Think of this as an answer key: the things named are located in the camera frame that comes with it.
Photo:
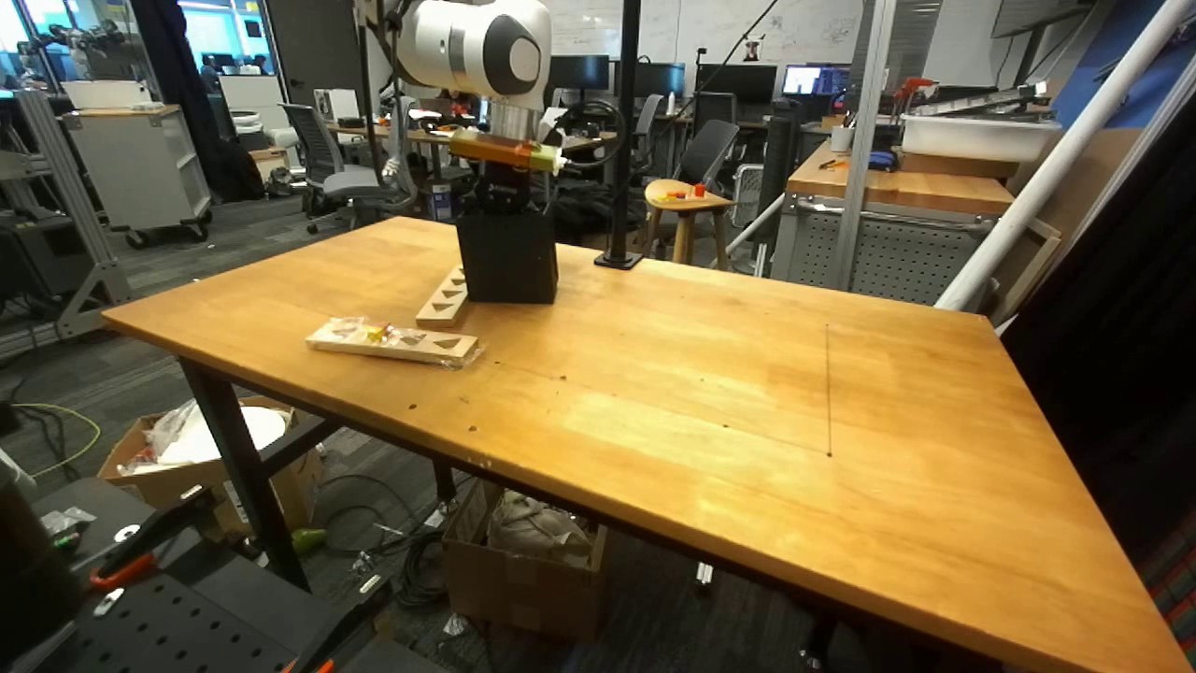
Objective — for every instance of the black pole stand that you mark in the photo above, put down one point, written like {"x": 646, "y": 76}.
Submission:
{"x": 627, "y": 140}

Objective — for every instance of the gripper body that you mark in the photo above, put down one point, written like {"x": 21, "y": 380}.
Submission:
{"x": 503, "y": 194}

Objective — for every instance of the white plastic bin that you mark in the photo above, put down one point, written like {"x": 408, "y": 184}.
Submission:
{"x": 976, "y": 136}

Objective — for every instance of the white wheeled cabinet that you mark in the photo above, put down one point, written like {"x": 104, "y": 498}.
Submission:
{"x": 140, "y": 168}

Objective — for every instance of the whiteboard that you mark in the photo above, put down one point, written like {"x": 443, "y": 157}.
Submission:
{"x": 804, "y": 28}

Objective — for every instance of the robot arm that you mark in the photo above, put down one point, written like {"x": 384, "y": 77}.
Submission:
{"x": 467, "y": 42}

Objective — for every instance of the black perforated table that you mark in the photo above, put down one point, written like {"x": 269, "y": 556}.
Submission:
{"x": 187, "y": 626}

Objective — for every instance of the black box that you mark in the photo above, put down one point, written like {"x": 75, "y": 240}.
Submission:
{"x": 509, "y": 262}

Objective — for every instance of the grey aluminium post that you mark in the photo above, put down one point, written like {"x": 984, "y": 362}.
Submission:
{"x": 860, "y": 140}

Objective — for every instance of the wrapped wooden shape puzzle board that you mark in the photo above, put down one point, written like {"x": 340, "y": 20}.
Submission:
{"x": 411, "y": 344}

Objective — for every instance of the black office chair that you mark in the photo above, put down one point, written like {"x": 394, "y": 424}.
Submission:
{"x": 705, "y": 150}

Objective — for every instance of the cardboard box with white plate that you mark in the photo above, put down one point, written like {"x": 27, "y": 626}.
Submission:
{"x": 177, "y": 477}

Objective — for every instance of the row of monitors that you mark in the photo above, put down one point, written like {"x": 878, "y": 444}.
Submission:
{"x": 738, "y": 82}

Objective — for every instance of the wooden stool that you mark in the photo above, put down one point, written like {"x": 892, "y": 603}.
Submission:
{"x": 687, "y": 201}

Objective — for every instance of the wooden workbench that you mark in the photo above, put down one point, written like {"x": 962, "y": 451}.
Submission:
{"x": 888, "y": 215}

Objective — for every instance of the grey office chair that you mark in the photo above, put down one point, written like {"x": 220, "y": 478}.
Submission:
{"x": 327, "y": 159}

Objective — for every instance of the orange and black clamp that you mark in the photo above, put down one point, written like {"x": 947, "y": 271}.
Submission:
{"x": 140, "y": 551}

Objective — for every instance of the white slanted pole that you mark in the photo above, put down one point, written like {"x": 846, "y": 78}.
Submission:
{"x": 1046, "y": 168}

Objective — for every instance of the aluminium frame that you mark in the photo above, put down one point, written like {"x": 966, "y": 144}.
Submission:
{"x": 70, "y": 215}

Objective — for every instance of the white mug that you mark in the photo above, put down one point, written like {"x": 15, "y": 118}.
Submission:
{"x": 843, "y": 138}

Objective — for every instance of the cardboard box with crumpled paper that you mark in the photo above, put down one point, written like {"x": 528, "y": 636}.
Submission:
{"x": 514, "y": 584}

